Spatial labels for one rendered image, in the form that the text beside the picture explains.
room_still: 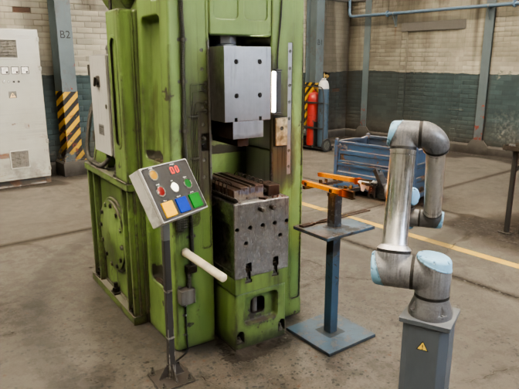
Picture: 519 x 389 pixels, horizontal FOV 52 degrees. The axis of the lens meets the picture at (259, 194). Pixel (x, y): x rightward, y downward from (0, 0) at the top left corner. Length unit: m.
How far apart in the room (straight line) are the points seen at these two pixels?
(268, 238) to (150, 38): 1.34
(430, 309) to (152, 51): 2.04
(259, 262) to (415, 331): 1.07
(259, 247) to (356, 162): 3.86
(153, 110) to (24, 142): 4.82
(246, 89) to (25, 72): 5.27
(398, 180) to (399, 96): 9.16
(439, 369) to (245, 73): 1.75
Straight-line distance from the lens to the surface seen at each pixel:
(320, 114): 10.21
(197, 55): 2.95
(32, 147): 7.96
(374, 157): 6.64
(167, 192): 2.58
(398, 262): 2.39
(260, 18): 3.17
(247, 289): 3.14
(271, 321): 3.35
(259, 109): 2.99
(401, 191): 2.39
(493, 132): 10.48
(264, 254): 3.13
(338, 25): 12.17
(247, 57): 2.94
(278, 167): 3.29
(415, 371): 2.56
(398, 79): 11.54
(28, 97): 7.89
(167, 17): 2.89
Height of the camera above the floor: 1.69
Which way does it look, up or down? 14 degrees down
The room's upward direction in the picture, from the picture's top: straight up
